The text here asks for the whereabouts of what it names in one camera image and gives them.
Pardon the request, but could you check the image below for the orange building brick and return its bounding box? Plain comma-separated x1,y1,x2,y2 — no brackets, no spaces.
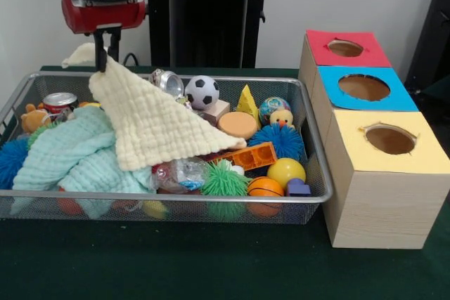
207,141,278,171

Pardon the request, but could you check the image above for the blue spiky ball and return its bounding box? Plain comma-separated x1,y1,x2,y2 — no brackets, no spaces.
247,123,305,162

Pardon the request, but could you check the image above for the cream waffle cloth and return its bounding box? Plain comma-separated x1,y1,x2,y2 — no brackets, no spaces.
61,42,248,171

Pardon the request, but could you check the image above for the yellow ball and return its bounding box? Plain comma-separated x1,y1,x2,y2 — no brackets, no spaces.
266,157,307,190

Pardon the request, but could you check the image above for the shallow mesh bin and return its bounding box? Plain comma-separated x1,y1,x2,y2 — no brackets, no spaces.
0,71,333,226

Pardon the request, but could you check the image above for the wooden box with three holes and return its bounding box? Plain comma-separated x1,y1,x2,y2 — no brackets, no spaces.
297,29,450,250

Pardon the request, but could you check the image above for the small soccer ball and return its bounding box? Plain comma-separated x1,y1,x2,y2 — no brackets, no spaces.
184,74,221,110

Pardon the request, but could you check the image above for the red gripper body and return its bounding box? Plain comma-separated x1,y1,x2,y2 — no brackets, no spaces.
61,0,148,36

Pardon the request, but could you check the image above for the mint green waffle cloth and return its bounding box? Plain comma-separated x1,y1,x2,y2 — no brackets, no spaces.
10,106,155,219

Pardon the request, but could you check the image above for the black cable loop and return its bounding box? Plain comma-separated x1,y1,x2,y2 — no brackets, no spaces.
122,52,140,67

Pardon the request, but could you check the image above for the globe print ball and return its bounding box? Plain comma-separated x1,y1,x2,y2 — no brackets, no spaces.
259,96,292,126

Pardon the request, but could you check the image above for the orange foam disc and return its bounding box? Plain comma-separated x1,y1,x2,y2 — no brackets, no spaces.
217,111,259,141

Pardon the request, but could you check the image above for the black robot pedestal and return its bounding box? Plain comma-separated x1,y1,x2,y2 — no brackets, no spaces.
135,0,284,69

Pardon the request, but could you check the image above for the black upright panel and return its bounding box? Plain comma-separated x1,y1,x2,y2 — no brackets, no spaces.
404,0,450,96

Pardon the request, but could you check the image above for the dark green table cloth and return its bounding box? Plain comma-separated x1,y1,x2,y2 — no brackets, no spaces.
0,65,450,300

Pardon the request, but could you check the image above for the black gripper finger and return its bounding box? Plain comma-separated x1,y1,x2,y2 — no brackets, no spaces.
94,31,108,73
108,30,122,63

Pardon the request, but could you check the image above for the small orange basketball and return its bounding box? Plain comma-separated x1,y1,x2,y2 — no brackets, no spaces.
245,176,285,219

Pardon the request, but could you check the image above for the green spiky ball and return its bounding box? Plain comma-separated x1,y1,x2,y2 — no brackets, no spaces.
199,159,251,222

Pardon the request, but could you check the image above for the yellow cheese wedge toy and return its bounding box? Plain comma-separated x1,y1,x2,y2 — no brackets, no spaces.
236,84,263,129

